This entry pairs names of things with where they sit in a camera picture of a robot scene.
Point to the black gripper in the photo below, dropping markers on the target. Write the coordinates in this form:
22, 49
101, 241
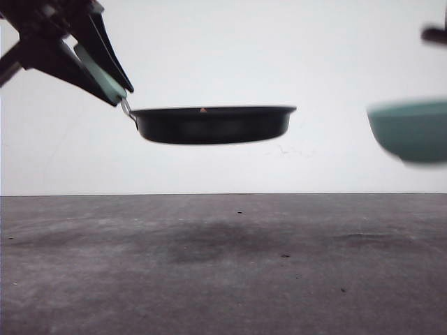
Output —
42, 28

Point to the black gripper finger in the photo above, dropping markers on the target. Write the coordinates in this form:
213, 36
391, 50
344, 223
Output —
434, 34

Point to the teal ceramic bowl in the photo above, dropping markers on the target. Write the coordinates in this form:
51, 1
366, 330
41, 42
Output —
412, 130

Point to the black frying pan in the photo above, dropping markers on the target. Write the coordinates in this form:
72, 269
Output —
219, 125

